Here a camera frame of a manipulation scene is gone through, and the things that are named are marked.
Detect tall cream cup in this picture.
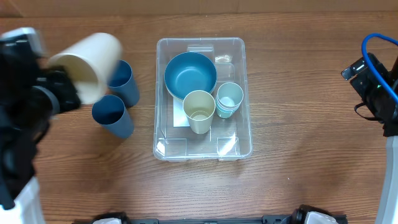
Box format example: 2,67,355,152
47,32,123,105
183,90,216,134

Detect tall blue cup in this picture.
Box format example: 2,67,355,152
91,95,134,139
108,60,140,107

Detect small grey cup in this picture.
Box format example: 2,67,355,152
216,82,244,110

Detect dark blue bowl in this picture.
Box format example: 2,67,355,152
164,52,218,98

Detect small light blue cup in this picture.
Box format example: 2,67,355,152
216,104,239,114

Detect small mint green cup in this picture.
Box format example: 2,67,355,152
217,111,233,119

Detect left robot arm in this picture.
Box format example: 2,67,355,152
1,67,81,223

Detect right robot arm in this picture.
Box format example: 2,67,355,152
347,58,397,223

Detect white label in bin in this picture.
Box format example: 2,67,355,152
173,98,190,128

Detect clear plastic storage bin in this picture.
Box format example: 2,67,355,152
153,37,253,162

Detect right blue cable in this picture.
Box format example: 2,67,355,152
361,32,398,105

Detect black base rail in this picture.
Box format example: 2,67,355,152
73,204,348,224

